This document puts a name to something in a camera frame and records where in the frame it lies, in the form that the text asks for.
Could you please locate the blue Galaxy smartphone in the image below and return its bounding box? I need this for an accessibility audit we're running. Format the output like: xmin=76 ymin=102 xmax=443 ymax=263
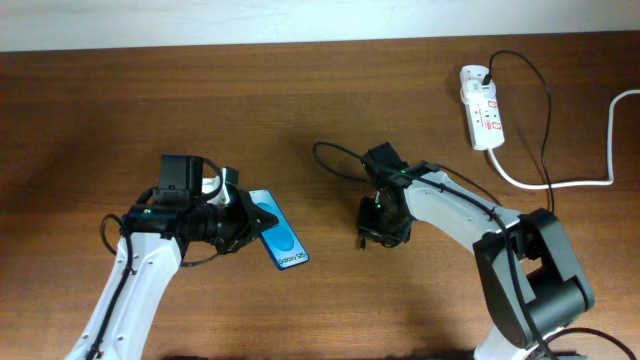
xmin=249 ymin=189 xmax=310 ymax=270

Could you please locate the black charger cable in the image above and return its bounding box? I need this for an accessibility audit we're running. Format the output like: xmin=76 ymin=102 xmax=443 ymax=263
xmin=358 ymin=49 xmax=555 ymax=251

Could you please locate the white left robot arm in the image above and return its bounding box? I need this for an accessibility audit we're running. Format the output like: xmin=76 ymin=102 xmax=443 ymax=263
xmin=68 ymin=155 xmax=279 ymax=359

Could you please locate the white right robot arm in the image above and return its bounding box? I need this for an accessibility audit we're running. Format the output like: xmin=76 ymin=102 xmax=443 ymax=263
xmin=357 ymin=143 xmax=595 ymax=359

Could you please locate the white charger plug adapter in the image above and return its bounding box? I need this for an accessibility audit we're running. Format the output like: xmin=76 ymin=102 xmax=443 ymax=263
xmin=460 ymin=79 xmax=496 ymax=104

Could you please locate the white power strip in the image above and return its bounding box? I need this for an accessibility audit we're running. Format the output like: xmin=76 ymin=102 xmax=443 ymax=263
xmin=460 ymin=65 xmax=505 ymax=151

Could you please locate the white power strip cord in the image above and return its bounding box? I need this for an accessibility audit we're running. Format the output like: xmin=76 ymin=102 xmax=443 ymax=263
xmin=486 ymin=89 xmax=640 ymax=191

